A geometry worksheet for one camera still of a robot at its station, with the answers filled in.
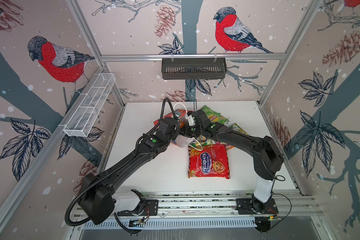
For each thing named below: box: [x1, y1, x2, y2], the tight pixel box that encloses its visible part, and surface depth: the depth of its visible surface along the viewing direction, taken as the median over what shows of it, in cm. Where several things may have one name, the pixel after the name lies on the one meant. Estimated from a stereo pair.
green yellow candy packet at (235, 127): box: [227, 122, 250, 135], surface depth 106 cm
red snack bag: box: [188, 144, 231, 180], surface depth 85 cm
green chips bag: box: [201, 105, 228, 124], surface depth 109 cm
